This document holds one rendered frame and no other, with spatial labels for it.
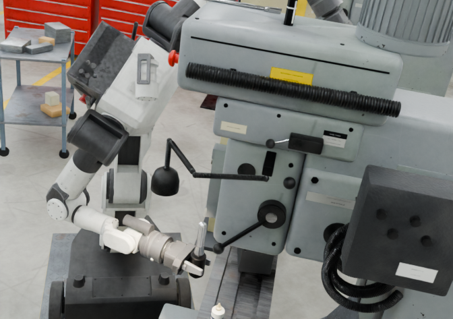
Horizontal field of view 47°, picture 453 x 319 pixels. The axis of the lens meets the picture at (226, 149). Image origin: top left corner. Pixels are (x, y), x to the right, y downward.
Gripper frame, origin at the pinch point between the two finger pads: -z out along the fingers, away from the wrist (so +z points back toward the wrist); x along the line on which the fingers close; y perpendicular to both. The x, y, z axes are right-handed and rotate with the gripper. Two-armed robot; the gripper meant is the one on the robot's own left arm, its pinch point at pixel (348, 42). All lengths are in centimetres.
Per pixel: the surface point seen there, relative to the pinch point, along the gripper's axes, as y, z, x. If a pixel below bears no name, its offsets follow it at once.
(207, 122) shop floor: -225, -21, -299
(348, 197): -7, -27, 49
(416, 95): 13.9, -17.4, 29.3
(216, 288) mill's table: -77, -49, 22
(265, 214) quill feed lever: -26, -22, 54
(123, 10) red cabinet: -281, 134, -372
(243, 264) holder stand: -70, -49, 9
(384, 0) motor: 20, 7, 46
